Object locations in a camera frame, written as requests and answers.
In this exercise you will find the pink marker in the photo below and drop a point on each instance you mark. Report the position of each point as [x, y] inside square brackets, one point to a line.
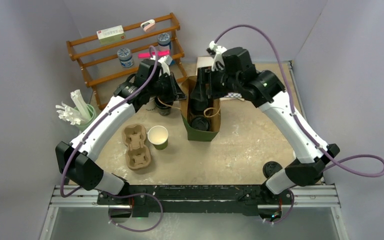
[147, 55]

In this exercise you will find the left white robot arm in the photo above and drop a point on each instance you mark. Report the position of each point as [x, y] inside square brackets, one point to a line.
[76, 159]

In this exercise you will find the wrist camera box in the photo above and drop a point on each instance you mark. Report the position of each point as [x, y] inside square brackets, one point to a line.
[216, 52]
[165, 62]

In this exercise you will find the green paper bag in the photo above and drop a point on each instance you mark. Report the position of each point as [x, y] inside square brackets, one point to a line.
[212, 114]

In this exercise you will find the blue checkered paper bag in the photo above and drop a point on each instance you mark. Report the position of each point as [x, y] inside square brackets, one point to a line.
[232, 96]

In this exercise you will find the black cup lid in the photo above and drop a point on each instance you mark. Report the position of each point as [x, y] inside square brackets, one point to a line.
[200, 123]
[270, 168]
[198, 107]

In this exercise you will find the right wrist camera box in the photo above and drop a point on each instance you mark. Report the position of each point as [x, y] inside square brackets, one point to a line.
[216, 52]

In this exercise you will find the pink white clip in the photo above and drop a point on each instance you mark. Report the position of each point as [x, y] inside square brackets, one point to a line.
[148, 26]

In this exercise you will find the white paper cup stack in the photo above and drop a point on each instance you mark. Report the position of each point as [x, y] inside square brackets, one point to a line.
[158, 136]

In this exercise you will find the white green box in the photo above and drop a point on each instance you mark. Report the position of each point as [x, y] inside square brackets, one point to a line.
[111, 35]

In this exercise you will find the blue lidded jar left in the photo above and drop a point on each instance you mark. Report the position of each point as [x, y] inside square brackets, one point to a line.
[125, 57]

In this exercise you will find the white paper bag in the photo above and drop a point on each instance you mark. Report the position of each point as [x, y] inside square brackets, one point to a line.
[204, 64]

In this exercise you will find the blue lidded jar right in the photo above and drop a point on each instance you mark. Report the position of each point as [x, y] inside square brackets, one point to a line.
[164, 42]

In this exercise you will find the wooden shelf rack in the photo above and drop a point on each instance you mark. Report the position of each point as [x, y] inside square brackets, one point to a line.
[91, 62]

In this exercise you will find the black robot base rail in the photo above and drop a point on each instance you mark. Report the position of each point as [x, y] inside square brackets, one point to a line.
[248, 200]

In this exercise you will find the black paper cup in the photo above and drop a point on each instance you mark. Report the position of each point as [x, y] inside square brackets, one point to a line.
[163, 108]

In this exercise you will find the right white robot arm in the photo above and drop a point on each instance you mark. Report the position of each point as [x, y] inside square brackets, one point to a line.
[312, 153]

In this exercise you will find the blue lidded jar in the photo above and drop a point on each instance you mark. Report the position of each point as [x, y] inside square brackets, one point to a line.
[125, 57]
[164, 42]

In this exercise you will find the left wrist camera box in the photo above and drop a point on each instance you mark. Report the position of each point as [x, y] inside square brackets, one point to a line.
[165, 62]

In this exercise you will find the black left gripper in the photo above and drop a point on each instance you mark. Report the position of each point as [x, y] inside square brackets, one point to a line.
[179, 95]

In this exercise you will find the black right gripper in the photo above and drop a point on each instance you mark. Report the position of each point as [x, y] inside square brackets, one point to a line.
[206, 76]

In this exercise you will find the green straw holder cup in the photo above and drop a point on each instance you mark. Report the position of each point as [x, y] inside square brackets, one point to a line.
[93, 114]

